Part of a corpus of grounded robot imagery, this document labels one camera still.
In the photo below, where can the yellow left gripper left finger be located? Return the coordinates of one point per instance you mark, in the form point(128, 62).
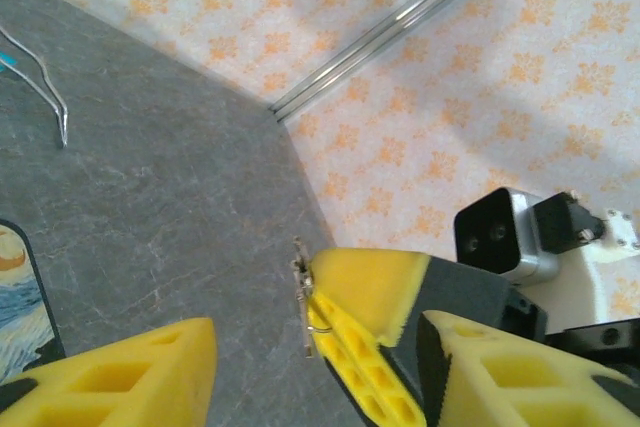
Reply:
point(125, 377)

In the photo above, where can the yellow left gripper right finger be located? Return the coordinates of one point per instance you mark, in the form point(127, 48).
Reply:
point(525, 387)

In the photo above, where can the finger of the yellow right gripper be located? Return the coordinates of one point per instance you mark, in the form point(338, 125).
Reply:
point(365, 362)
point(370, 282)

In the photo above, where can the small metal clip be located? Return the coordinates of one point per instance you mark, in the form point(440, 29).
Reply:
point(306, 317)

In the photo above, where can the starry night printed card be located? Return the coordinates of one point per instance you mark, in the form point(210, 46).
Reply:
point(20, 297)

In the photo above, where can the silver metal forceps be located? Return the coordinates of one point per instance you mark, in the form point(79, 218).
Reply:
point(60, 112)

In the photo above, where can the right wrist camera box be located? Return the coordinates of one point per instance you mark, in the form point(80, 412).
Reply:
point(485, 237)

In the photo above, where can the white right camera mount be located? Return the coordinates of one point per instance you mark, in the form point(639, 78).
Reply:
point(565, 292)

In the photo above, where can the black camera connector block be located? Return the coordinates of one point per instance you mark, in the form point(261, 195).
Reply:
point(560, 222)

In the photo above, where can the aluminium frame corner post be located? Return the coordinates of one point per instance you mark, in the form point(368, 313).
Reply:
point(390, 27)

